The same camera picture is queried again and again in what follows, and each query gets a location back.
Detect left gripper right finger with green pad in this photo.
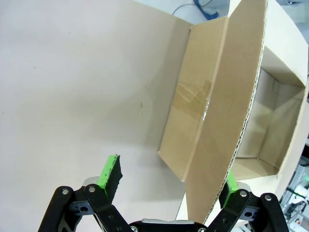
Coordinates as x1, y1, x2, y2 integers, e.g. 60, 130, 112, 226
205, 170, 289, 232

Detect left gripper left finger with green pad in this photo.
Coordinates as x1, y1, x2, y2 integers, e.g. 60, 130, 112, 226
37, 154, 131, 232

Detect large brown cardboard box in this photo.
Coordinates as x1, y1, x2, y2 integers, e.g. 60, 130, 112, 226
157, 0, 309, 227

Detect metal equipment frame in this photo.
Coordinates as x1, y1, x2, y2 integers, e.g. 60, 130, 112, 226
280, 135, 309, 232

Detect blue cable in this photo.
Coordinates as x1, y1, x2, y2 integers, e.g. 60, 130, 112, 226
193, 0, 220, 20

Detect grey cable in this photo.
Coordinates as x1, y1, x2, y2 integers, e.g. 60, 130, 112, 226
171, 0, 195, 15

